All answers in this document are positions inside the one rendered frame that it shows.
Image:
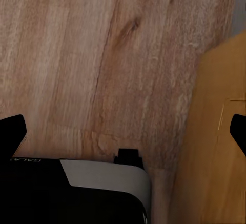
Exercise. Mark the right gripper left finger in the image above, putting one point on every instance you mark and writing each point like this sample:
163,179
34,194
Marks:
12,132

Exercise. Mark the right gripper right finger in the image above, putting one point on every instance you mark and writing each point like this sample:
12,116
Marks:
238,130

